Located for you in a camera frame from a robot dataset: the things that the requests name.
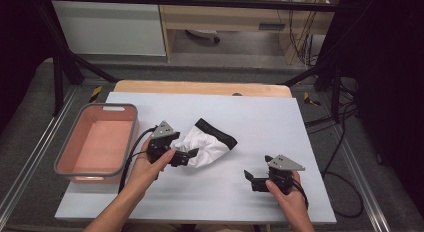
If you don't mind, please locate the white chair base with wheel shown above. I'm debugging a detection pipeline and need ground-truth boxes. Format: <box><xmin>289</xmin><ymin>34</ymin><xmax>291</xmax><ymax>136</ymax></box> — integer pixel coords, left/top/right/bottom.
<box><xmin>184</xmin><ymin>28</ymin><xmax>222</xmax><ymax>45</ymax></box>

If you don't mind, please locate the black metal stand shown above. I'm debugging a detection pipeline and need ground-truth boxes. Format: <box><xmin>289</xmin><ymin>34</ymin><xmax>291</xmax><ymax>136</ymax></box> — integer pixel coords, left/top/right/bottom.
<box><xmin>33</xmin><ymin>1</ymin><xmax>120</xmax><ymax>118</ymax></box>
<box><xmin>281</xmin><ymin>56</ymin><xmax>345</xmax><ymax>124</ymax></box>

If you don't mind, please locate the wooden desk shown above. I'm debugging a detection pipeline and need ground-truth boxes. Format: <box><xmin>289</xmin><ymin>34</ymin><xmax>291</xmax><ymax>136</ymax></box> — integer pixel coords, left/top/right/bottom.
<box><xmin>156</xmin><ymin>0</ymin><xmax>343</xmax><ymax>65</ymax></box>

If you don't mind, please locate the black horizontal frame bar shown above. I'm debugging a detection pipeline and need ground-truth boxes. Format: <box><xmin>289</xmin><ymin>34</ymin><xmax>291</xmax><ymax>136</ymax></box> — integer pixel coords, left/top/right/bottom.
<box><xmin>33</xmin><ymin>0</ymin><xmax>355</xmax><ymax>13</ymax></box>

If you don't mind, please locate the pink basket with grey rim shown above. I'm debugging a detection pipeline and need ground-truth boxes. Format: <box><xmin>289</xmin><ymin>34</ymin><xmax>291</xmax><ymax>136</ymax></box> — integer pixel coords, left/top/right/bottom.
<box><xmin>53</xmin><ymin>103</ymin><xmax>140</xmax><ymax>185</ymax></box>

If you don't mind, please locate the black floor cable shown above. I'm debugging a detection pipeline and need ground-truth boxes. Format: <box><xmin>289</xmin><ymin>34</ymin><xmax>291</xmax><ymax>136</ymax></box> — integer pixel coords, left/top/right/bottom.
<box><xmin>305</xmin><ymin>101</ymin><xmax>366</xmax><ymax>220</ymax></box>

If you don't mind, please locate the white underwear with black waistband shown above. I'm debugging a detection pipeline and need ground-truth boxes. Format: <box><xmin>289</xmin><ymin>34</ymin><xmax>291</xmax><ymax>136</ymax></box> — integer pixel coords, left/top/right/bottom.
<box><xmin>169</xmin><ymin>117</ymin><xmax>239</xmax><ymax>169</ymax></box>

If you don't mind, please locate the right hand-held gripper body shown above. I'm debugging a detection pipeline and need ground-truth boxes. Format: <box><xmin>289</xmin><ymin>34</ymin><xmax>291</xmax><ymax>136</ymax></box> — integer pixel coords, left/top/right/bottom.
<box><xmin>251</xmin><ymin>154</ymin><xmax>306</xmax><ymax>196</ymax></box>

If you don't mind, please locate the wooden table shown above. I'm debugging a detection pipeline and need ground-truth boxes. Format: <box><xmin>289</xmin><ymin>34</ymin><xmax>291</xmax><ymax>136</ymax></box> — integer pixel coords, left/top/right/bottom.
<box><xmin>113</xmin><ymin>79</ymin><xmax>294</xmax><ymax>99</ymax></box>

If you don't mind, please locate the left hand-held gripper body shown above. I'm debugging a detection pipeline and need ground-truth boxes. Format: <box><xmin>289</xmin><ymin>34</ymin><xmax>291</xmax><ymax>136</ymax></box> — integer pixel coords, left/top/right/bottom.
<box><xmin>146</xmin><ymin>120</ymin><xmax>190</xmax><ymax>168</ymax></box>

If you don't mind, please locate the person's right hand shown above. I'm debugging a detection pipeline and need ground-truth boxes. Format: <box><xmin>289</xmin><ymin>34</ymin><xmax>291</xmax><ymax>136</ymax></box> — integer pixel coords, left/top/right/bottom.
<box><xmin>265</xmin><ymin>170</ymin><xmax>310</xmax><ymax>214</ymax></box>

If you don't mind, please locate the white cabinet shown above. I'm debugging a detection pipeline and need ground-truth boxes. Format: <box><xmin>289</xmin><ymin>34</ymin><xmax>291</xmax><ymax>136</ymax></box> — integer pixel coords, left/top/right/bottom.
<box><xmin>50</xmin><ymin>0</ymin><xmax>167</xmax><ymax>57</ymax></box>

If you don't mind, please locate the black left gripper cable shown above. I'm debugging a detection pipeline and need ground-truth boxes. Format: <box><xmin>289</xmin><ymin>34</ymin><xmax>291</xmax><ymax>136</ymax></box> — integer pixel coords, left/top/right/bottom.
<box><xmin>117</xmin><ymin>125</ymin><xmax>158</xmax><ymax>195</ymax></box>

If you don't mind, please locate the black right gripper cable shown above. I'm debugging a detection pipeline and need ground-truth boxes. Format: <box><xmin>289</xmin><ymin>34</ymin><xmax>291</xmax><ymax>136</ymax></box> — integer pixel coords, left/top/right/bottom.
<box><xmin>292</xmin><ymin>177</ymin><xmax>310</xmax><ymax>210</ymax></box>

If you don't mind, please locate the aluminium rail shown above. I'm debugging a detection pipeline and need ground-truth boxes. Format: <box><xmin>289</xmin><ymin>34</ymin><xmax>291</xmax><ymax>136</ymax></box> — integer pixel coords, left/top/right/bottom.
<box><xmin>0</xmin><ymin>86</ymin><xmax>80</xmax><ymax>214</ymax></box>
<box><xmin>319</xmin><ymin>91</ymin><xmax>392</xmax><ymax>232</ymax></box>

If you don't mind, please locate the white board sheet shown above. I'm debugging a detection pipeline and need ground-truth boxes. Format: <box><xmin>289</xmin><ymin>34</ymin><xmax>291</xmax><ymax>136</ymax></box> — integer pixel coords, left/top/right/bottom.
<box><xmin>54</xmin><ymin>91</ymin><xmax>338</xmax><ymax>225</ymax></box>

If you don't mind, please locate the black curtain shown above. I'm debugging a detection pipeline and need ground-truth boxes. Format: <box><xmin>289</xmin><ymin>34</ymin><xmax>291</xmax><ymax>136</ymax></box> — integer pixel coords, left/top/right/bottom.
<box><xmin>0</xmin><ymin>0</ymin><xmax>56</xmax><ymax>135</ymax></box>
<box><xmin>328</xmin><ymin>0</ymin><xmax>424</xmax><ymax>208</ymax></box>

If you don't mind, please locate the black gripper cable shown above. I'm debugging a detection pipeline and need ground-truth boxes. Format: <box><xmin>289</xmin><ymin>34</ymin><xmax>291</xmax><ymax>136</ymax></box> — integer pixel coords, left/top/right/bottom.
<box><xmin>117</xmin><ymin>125</ymin><xmax>158</xmax><ymax>195</ymax></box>
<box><xmin>292</xmin><ymin>177</ymin><xmax>310</xmax><ymax>210</ymax></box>

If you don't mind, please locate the bundle of hanging cables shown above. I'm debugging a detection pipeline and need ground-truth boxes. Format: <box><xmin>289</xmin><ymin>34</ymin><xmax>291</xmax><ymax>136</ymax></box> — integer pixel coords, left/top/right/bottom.
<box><xmin>287</xmin><ymin>7</ymin><xmax>322</xmax><ymax>68</ymax></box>

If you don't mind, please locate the yellow and black tape piece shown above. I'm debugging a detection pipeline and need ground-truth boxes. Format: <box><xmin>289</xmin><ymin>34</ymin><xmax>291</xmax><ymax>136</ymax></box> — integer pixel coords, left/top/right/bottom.
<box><xmin>302</xmin><ymin>91</ymin><xmax>322</xmax><ymax>108</ymax></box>
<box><xmin>88</xmin><ymin>86</ymin><xmax>103</xmax><ymax>104</ymax></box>

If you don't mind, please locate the person's left hand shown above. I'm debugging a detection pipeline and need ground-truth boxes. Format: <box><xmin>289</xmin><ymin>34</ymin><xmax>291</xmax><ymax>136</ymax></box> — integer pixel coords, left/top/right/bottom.
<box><xmin>128</xmin><ymin>136</ymin><xmax>177</xmax><ymax>194</ymax></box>

